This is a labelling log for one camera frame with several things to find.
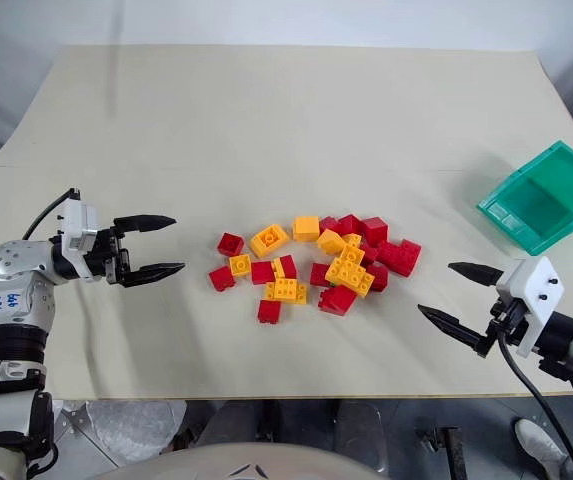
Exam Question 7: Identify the white shoe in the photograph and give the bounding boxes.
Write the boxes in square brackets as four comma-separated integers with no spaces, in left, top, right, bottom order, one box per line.
[514,418,569,474]

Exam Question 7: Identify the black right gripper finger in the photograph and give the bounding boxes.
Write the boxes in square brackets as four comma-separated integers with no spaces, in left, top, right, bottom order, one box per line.
[448,261,505,288]
[417,303,493,358]

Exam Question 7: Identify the clear plastic wrap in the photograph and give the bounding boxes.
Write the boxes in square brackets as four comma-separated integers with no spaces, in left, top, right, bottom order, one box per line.
[58,399,188,469]

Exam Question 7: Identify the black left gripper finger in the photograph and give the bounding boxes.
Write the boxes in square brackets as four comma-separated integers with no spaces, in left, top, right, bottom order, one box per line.
[120,262,187,289]
[113,214,178,236]

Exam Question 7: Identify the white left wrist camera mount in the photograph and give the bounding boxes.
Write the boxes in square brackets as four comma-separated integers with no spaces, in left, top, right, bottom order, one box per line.
[58,198,101,279]

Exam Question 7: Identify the yellow plastic studded brick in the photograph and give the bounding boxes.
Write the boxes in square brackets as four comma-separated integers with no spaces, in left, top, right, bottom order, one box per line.
[264,277,310,306]

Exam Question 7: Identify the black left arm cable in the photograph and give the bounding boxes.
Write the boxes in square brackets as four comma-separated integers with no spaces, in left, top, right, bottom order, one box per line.
[21,188,80,241]

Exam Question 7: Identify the green plastic bin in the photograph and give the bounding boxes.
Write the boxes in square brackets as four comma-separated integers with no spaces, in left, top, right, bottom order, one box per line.
[475,140,573,256]

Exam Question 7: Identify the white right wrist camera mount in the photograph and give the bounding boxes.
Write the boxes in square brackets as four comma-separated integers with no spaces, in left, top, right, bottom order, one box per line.
[495,256,566,357]

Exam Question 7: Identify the black metal stand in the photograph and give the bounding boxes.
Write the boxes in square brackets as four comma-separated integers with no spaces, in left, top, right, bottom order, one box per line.
[414,424,470,480]

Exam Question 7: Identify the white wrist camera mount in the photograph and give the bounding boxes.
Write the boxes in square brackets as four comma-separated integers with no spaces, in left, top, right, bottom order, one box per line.
[495,256,566,357]
[58,198,101,279]

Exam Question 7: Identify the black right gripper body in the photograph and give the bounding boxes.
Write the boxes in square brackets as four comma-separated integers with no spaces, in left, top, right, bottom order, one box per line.
[488,297,530,347]

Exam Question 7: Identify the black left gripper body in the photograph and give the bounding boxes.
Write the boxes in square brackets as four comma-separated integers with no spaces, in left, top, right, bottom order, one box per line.
[85,225,133,289]

